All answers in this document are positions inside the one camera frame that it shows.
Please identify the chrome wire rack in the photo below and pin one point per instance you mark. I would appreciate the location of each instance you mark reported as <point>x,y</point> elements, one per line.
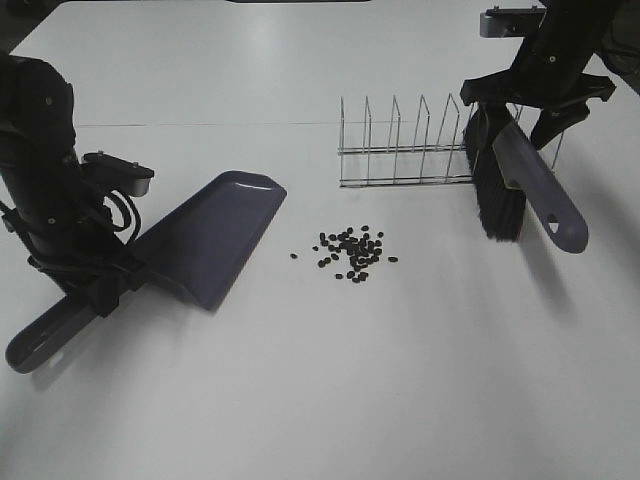
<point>423,148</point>

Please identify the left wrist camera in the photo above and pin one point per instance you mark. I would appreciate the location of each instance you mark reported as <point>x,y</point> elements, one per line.
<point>114,173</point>

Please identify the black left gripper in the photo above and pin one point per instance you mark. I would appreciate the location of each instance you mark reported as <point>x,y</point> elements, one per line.
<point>85,255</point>

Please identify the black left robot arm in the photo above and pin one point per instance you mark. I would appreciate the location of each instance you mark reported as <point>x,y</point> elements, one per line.
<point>68,211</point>

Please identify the pile of coffee beans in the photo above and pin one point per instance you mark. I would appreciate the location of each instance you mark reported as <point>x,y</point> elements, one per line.
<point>352,253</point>

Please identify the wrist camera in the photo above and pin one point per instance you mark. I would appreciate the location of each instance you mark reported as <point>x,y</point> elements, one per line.
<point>114,173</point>
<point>498,22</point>

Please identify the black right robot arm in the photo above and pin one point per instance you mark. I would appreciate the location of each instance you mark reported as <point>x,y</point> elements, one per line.
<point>568,36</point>

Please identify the purple plastic dustpan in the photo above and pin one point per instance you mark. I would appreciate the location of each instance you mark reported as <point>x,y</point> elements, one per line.
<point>196,252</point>

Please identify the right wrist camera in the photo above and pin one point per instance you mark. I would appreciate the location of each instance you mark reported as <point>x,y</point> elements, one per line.
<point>498,22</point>

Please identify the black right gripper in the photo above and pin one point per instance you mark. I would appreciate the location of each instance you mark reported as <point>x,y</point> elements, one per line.
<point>553,90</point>

